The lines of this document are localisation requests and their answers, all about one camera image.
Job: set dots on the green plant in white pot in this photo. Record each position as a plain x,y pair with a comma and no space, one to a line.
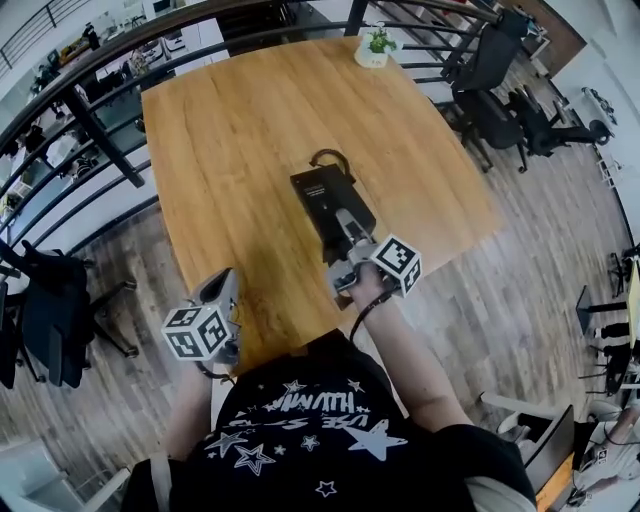
377,47

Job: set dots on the person's left forearm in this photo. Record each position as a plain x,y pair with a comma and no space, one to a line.
192,410

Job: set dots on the person's right forearm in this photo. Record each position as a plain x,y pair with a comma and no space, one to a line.
415,370

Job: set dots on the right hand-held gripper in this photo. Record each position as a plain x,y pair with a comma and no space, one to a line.
395,262

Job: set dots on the orange cloth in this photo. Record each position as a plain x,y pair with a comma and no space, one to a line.
555,485

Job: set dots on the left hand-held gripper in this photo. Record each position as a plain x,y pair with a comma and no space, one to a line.
197,332

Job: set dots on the black railing with wooden handrail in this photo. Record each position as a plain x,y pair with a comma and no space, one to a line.
105,137

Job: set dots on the black star-print shirt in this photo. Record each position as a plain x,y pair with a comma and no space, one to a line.
325,440

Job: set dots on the yellow table with black base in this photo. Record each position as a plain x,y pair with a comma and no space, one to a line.
597,310

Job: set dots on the dark desk with white legs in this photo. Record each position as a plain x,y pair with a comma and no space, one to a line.
552,440

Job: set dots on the person's right hand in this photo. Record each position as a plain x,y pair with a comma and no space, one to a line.
372,285

